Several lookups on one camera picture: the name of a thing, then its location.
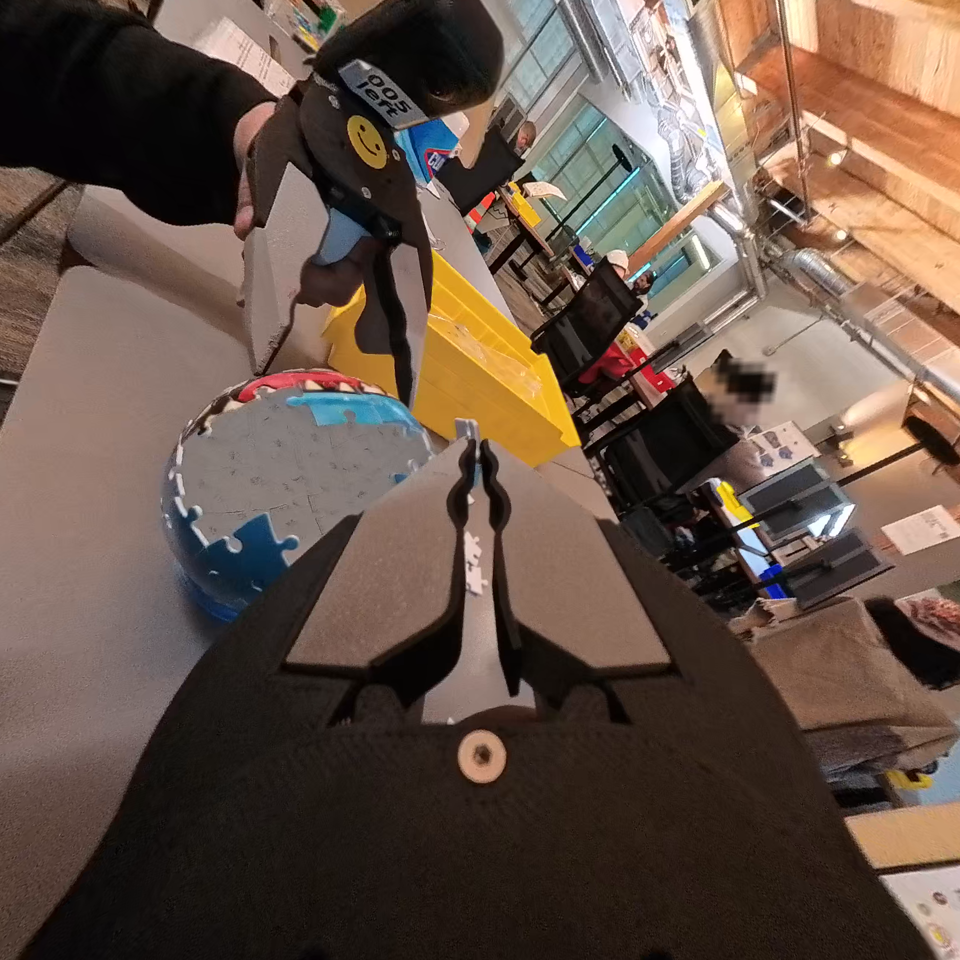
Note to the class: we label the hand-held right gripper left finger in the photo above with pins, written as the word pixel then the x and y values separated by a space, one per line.
pixel 375 592

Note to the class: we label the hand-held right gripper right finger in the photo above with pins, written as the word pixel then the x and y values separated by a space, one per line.
pixel 577 592

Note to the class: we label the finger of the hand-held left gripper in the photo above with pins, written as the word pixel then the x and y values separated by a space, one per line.
pixel 274 270
pixel 411 315

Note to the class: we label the blue puzzle ball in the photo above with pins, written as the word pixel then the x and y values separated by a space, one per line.
pixel 285 480

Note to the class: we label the person's left forearm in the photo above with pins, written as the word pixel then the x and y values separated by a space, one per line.
pixel 112 105

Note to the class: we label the white puzzle piece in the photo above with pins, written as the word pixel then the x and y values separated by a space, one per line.
pixel 474 562

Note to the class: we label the person's left hand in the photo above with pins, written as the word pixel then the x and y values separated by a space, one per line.
pixel 251 142

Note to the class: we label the clear plastic bag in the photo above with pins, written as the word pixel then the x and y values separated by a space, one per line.
pixel 487 360

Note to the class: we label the blue white packet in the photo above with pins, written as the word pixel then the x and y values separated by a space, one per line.
pixel 427 150

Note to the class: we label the clear box of parts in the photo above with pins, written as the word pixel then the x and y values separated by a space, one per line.
pixel 300 22

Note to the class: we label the printed paper sheet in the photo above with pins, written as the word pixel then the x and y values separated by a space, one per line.
pixel 247 52

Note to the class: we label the black monitor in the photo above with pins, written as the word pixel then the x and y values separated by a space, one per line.
pixel 484 176

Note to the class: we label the yellow plastic bin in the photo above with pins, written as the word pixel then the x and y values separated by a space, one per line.
pixel 525 427

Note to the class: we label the black chair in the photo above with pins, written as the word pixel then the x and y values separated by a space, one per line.
pixel 592 315

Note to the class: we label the grey framed monitor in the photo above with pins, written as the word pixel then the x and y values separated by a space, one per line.
pixel 836 570
pixel 795 499

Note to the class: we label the dark patterned object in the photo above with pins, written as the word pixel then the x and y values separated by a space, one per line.
pixel 915 645

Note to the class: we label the white paper sign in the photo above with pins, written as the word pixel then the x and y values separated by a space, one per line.
pixel 922 529

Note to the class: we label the wooden instruction board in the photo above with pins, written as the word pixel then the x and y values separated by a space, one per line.
pixel 915 832

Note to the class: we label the black stanchion post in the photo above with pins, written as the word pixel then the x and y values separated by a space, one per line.
pixel 934 442

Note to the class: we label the silver ventilation duct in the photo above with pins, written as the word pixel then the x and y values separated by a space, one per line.
pixel 817 262

